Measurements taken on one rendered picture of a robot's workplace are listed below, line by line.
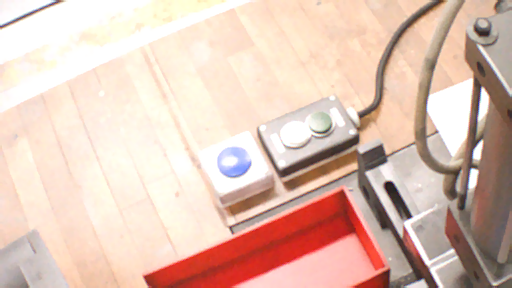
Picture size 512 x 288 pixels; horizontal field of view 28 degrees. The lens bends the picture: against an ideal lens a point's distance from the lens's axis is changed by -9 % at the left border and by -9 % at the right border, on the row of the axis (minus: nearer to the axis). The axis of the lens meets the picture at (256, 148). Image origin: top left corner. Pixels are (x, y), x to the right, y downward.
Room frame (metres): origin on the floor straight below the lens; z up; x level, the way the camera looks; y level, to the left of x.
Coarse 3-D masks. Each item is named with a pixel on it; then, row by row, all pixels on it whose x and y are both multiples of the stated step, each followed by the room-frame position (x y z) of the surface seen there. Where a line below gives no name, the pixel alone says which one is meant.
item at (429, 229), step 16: (432, 208) 0.45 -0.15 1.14; (416, 224) 0.43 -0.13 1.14; (432, 224) 0.43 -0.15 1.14; (416, 240) 0.42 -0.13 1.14; (432, 240) 0.41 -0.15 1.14; (416, 256) 0.41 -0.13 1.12; (432, 256) 0.40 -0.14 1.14; (448, 256) 0.37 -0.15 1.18; (432, 272) 0.36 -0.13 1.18; (448, 272) 0.36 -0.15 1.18; (464, 272) 0.36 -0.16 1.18
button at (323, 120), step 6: (312, 114) 0.70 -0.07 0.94; (318, 114) 0.70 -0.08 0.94; (324, 114) 0.70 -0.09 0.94; (312, 120) 0.69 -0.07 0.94; (318, 120) 0.69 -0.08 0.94; (324, 120) 0.69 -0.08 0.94; (330, 120) 0.69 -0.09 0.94; (312, 126) 0.69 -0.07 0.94; (318, 126) 0.68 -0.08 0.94; (324, 126) 0.68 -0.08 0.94; (330, 126) 0.68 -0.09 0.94; (318, 132) 0.68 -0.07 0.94; (324, 132) 0.68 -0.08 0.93
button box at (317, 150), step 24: (432, 0) 0.87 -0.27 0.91; (408, 24) 0.84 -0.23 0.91; (336, 96) 0.73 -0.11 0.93; (288, 120) 0.71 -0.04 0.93; (336, 120) 0.69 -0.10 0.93; (264, 144) 0.68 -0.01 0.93; (288, 144) 0.67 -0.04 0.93; (312, 144) 0.67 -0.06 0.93; (336, 144) 0.66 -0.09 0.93; (288, 168) 0.64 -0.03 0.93; (312, 168) 0.65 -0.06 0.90
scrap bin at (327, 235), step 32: (288, 224) 0.57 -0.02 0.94; (320, 224) 0.57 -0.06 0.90; (352, 224) 0.56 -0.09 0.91; (192, 256) 0.54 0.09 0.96; (224, 256) 0.55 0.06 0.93; (256, 256) 0.55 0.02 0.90; (288, 256) 0.54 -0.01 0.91; (320, 256) 0.53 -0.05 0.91; (352, 256) 0.53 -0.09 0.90; (384, 256) 0.49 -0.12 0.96
